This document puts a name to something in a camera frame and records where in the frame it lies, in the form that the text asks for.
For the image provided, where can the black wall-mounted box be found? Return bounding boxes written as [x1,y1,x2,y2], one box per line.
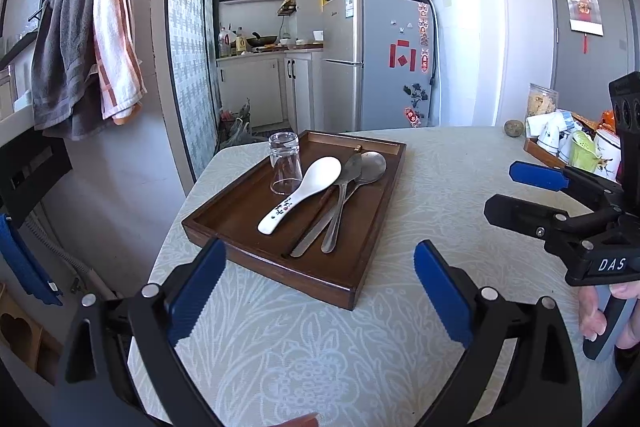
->
[0,134,74,228]

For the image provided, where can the clear snack jar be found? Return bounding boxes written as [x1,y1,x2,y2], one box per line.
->
[525,83,560,124]

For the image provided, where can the green strainer cup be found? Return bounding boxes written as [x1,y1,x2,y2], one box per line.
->
[570,130,603,172]

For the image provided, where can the plastic bags on floor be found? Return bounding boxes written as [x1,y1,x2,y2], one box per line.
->
[220,99,271,150]

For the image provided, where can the white kitchen counter cabinets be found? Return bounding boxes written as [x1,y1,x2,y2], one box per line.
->
[216,47,326,130]

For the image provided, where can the white orange striped towel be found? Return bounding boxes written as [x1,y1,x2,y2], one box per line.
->
[92,0,148,125]

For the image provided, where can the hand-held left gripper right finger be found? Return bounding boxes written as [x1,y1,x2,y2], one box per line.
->
[413,239,583,427]

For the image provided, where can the light wooden box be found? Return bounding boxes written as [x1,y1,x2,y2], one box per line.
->
[0,282,63,388]

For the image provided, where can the white ceramic cups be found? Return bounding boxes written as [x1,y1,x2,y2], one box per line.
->
[525,109,576,158]

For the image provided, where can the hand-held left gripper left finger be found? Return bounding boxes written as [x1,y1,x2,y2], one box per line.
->
[52,237,228,427]

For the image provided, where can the dark wooden tray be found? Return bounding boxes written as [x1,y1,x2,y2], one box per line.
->
[181,129,407,312]

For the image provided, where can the white ceramic soup spoon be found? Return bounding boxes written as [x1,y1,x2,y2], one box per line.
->
[257,156,343,236]

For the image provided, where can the cream patterned tablecloth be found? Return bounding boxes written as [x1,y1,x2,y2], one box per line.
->
[127,124,623,427]

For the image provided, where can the white painted teapot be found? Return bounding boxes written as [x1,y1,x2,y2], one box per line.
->
[592,129,623,180]

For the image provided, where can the wall calendar with red tassel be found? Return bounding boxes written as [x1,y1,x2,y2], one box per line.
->
[565,0,606,55]

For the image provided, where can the grey towel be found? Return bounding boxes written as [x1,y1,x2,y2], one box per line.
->
[31,0,103,142]

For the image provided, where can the patterned sliding door panel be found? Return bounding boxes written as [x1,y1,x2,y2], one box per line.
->
[165,0,223,180]

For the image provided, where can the orange snack bag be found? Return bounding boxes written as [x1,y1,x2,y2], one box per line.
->
[575,109,617,132]

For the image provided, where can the small wooden cup tray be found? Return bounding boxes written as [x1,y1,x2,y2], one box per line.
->
[523,137,571,170]

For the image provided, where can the dark wooden chopstick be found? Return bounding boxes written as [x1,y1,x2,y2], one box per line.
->
[281,144,364,258]

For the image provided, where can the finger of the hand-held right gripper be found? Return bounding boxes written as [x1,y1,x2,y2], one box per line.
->
[509,160,626,210]
[483,194,623,275]

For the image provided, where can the group of fridge stickers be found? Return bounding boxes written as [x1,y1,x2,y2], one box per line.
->
[389,0,432,128]

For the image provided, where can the metal spoon with oval bowl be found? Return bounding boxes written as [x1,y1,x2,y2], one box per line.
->
[290,153,363,258]

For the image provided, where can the grey door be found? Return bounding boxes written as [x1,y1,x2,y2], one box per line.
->
[532,0,640,128]

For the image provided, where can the metal spoon with round bowl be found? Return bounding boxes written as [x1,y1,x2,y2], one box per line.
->
[320,151,388,254]

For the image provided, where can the person's right hand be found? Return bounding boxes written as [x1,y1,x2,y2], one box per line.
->
[578,279,640,343]

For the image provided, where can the clear drinking glass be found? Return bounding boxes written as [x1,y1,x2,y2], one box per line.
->
[268,131,304,196]

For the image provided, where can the silver refrigerator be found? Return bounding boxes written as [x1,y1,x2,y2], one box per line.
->
[320,0,441,134]

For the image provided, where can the grey corrugated hose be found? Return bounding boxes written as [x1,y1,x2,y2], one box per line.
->
[25,209,126,303]

